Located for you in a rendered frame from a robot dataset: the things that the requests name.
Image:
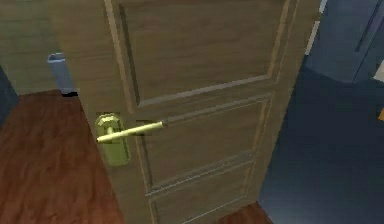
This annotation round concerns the pale blue bin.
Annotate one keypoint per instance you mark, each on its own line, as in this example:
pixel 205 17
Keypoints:
pixel 61 71

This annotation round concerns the brown wooden room door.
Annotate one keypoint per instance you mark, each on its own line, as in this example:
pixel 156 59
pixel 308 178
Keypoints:
pixel 206 53

